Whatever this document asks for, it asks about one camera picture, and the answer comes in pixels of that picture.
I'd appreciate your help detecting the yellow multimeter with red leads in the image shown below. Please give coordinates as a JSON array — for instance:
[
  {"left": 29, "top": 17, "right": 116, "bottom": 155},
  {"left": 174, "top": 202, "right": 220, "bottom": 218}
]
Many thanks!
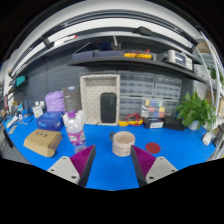
[{"left": 118, "top": 112, "right": 144, "bottom": 128}]

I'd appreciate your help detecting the blue product box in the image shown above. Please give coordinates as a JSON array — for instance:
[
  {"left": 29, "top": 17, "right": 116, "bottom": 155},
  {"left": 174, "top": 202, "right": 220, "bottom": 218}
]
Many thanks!
[{"left": 35, "top": 111, "right": 65, "bottom": 132}]

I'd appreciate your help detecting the white power adapter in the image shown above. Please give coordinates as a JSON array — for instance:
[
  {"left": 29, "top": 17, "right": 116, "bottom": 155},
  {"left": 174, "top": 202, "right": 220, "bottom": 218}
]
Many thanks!
[{"left": 201, "top": 131, "right": 214, "bottom": 147}]

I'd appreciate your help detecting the flat black case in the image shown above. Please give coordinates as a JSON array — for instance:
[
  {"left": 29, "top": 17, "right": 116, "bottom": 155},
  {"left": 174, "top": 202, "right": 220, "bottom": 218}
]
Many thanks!
[{"left": 163, "top": 115, "right": 186, "bottom": 132}]

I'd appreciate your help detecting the yellow tool with red cables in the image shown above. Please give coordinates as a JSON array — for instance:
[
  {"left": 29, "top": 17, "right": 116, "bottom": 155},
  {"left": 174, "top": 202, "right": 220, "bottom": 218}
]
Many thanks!
[{"left": 123, "top": 49, "right": 153, "bottom": 60}]

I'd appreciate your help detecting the black workbench shelving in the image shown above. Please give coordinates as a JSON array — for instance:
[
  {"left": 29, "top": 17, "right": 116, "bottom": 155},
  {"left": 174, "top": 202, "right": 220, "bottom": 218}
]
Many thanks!
[{"left": 8, "top": 9, "right": 209, "bottom": 85}]

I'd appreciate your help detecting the dark blue storage bin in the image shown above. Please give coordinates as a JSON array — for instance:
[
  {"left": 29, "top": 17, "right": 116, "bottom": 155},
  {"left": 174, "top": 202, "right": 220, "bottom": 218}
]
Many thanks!
[
  {"left": 72, "top": 50, "right": 98, "bottom": 62},
  {"left": 94, "top": 49, "right": 124, "bottom": 59}
]

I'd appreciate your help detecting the black rectangular case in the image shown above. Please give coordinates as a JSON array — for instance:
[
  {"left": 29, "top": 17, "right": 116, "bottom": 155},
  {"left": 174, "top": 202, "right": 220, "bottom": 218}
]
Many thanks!
[{"left": 100, "top": 92, "right": 118, "bottom": 124}]

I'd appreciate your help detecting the grey small-parts drawer cabinet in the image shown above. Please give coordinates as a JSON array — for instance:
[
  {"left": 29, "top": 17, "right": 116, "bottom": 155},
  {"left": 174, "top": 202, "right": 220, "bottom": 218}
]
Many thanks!
[
  {"left": 163, "top": 99, "right": 181, "bottom": 118},
  {"left": 118, "top": 96, "right": 144, "bottom": 119},
  {"left": 154, "top": 74, "right": 183, "bottom": 101},
  {"left": 119, "top": 70, "right": 156, "bottom": 98}
]

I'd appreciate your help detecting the small white labelled box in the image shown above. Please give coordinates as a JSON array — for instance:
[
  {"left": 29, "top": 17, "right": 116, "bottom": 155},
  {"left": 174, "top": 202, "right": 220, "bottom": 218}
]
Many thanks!
[{"left": 32, "top": 104, "right": 45, "bottom": 118}]

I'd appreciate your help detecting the black dome-shaped device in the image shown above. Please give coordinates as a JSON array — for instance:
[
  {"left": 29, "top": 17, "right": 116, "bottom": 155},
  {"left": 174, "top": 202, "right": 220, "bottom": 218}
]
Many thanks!
[{"left": 132, "top": 25, "right": 154, "bottom": 37}]

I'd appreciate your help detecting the dark grey upright box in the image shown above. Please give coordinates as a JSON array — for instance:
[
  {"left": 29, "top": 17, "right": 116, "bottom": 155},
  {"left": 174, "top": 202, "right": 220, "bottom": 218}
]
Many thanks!
[{"left": 62, "top": 85, "right": 83, "bottom": 113}]

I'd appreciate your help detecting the flat round red coaster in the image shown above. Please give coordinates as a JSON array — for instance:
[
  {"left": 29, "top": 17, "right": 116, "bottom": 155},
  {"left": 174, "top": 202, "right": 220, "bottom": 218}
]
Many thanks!
[{"left": 144, "top": 142, "right": 162, "bottom": 155}]

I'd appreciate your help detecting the teal bin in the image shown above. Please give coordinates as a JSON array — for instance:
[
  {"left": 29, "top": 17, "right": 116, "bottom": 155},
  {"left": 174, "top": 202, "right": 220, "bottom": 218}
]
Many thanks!
[{"left": 14, "top": 75, "right": 27, "bottom": 87}]

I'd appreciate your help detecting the hanging green plant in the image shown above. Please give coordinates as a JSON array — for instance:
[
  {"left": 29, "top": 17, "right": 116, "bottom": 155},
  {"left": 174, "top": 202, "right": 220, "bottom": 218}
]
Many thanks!
[{"left": 207, "top": 64, "right": 224, "bottom": 85}]

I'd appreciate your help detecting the brown cardboard box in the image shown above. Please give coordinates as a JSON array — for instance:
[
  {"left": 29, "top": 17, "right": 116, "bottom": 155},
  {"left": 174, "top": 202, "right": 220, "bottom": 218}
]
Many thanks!
[{"left": 23, "top": 128, "right": 63, "bottom": 158}]

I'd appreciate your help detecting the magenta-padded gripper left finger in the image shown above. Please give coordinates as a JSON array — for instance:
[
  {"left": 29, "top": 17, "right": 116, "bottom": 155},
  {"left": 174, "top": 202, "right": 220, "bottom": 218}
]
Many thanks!
[{"left": 46, "top": 144, "right": 97, "bottom": 188}]

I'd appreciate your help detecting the white metal rack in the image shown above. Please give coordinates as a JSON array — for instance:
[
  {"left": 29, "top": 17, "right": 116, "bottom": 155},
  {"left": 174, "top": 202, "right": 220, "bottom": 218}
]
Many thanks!
[{"left": 193, "top": 31, "right": 224, "bottom": 158}]

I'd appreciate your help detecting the white benchtop oscilloscope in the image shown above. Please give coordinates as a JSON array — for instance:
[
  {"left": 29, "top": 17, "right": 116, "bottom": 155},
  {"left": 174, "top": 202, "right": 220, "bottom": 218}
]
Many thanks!
[{"left": 156, "top": 49, "right": 194, "bottom": 71}]

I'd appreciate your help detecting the beige perforated tray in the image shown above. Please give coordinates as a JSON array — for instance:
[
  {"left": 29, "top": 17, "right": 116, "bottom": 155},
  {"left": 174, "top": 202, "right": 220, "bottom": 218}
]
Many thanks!
[{"left": 79, "top": 73, "right": 121, "bottom": 127}]

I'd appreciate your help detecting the purple plastic bag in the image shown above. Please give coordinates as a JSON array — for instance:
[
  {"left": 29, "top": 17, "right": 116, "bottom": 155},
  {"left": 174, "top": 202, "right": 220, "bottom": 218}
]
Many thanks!
[{"left": 44, "top": 90, "right": 66, "bottom": 113}]

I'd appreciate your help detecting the green potted plant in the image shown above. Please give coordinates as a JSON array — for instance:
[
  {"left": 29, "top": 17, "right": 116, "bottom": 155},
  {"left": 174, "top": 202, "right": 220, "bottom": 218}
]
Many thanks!
[{"left": 175, "top": 90, "right": 218, "bottom": 132}]

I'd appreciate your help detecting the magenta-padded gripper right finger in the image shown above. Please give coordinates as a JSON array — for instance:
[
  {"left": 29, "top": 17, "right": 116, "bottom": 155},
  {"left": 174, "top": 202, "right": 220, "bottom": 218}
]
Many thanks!
[{"left": 129, "top": 144, "right": 179, "bottom": 188}]

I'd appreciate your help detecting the black box with white label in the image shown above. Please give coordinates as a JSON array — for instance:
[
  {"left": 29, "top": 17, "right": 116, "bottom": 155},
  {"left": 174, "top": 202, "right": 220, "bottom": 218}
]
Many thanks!
[{"left": 143, "top": 117, "right": 165, "bottom": 130}]

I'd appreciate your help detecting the clear purple-capped drink bottle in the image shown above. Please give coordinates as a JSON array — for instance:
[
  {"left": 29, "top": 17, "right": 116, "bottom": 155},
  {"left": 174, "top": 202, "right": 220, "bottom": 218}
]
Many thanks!
[{"left": 63, "top": 109, "right": 87, "bottom": 154}]

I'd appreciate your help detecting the beige patterned mug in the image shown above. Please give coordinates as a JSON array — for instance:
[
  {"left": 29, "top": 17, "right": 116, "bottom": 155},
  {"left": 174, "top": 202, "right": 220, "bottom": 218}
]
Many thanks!
[{"left": 109, "top": 130, "right": 136, "bottom": 158}]

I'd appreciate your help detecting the clear organizer with coloured parts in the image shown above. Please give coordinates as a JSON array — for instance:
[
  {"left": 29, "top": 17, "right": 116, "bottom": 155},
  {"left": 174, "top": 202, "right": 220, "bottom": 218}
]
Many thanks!
[{"left": 140, "top": 98, "right": 166, "bottom": 119}]

